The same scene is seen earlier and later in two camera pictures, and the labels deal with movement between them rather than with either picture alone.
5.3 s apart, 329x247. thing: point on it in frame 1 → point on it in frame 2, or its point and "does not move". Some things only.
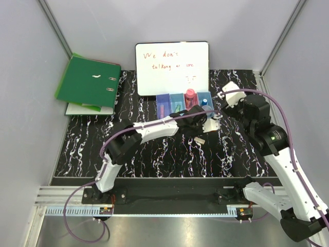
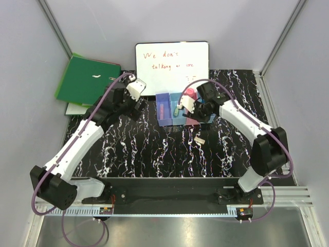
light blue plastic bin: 176,99 does not move
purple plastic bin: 163,105 does not move
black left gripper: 201,122 → 133,112
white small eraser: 200,141 does not move
